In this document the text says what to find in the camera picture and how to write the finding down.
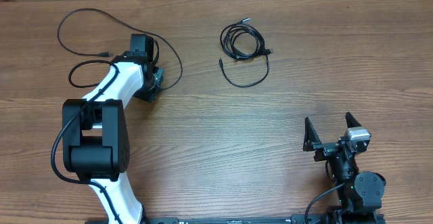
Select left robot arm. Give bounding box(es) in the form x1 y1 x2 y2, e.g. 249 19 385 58
57 34 163 223

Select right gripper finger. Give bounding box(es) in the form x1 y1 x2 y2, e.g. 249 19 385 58
345 112 361 128
302 116 321 152

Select long black usb cable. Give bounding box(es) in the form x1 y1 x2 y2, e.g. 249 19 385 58
56 7 184 91

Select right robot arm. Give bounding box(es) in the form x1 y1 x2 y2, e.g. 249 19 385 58
303 112 386 223

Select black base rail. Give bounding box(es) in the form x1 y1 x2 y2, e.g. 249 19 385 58
142 214 386 224

